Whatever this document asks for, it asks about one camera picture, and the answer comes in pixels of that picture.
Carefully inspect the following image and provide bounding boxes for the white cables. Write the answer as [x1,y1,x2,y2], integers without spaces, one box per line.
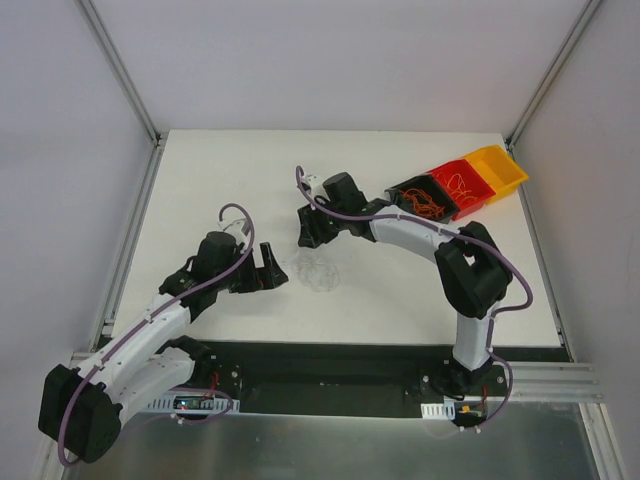
[287,249,344,294]

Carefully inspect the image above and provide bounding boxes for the orange cables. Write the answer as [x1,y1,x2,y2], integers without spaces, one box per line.
[399,187,449,219]

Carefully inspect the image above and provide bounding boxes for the yellow cables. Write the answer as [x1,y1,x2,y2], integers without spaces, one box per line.
[444,170,481,204]

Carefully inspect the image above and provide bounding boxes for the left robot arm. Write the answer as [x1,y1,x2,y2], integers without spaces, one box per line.
[38,231,288,467]

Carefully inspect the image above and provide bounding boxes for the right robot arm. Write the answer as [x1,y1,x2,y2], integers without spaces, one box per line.
[295,168,513,400]

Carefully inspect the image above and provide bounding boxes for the black plastic bin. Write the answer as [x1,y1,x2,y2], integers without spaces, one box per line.
[385,174,458,224]

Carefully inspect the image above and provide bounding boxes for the red plastic bin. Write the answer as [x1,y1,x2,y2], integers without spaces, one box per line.
[429,159,494,220]

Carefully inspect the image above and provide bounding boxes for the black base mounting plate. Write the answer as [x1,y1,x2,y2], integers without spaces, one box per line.
[185,341,508,418]

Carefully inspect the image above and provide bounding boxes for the yellow plastic bin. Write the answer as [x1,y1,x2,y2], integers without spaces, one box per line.
[464,145,529,204]

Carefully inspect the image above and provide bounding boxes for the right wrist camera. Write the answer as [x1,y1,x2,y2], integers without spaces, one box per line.
[302,174,324,197]

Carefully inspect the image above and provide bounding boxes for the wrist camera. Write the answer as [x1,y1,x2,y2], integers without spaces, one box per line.
[302,174,324,197]
[219,218,251,244]

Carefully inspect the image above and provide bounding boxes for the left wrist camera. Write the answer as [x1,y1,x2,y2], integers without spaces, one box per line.
[219,218,251,244]

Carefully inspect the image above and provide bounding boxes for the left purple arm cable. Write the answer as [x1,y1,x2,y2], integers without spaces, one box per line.
[57,202,259,469]

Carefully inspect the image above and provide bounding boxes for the left white cable duct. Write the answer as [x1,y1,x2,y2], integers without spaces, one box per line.
[141,392,229,416]

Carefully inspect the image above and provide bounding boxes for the white cable duct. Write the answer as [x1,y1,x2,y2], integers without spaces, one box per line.
[141,392,229,416]
[420,402,456,421]

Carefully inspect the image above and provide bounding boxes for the right white cable duct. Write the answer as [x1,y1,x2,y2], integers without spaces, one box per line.
[420,402,456,421]

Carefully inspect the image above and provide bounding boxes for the left aluminium frame post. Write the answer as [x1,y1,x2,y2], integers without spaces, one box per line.
[74,0,163,147]

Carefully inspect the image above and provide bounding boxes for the aluminium frame post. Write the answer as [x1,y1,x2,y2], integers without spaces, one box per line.
[74,0,163,147]
[505,0,606,153]

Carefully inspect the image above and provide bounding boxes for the right aluminium frame post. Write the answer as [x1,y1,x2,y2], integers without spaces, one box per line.
[505,0,606,153]

